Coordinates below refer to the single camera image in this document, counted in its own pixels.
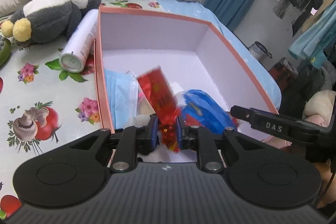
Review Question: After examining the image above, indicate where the blue white plastic bag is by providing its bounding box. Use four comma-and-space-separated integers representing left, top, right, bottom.
175, 89, 238, 135

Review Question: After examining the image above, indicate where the red shiny foil packet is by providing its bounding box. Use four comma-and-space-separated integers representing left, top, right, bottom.
137, 67, 181, 152

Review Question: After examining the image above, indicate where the blue surgical face mask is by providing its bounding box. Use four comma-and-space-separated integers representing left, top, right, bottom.
104, 69, 139, 129

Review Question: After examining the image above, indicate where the pink feather cat toy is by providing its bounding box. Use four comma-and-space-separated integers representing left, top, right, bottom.
137, 89, 147, 108

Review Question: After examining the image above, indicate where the dark red basket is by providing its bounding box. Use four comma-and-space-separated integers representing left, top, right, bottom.
268, 57, 298, 92

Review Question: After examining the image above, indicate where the salmon pink cardboard box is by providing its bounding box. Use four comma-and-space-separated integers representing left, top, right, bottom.
94, 6, 278, 128

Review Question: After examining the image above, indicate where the white spray can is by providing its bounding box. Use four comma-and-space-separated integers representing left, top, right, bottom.
59, 9, 99, 73

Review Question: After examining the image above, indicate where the light blue bed sheet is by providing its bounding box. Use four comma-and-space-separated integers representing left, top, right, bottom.
157, 0, 281, 109

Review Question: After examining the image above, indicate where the grey white penguin plush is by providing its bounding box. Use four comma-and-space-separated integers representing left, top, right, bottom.
1, 0, 102, 47

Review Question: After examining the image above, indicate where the green long massage brush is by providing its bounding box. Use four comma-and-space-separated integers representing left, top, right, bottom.
0, 36, 11, 66

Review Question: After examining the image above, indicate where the white bucket with handle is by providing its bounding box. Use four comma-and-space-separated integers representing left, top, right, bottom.
248, 41, 273, 62

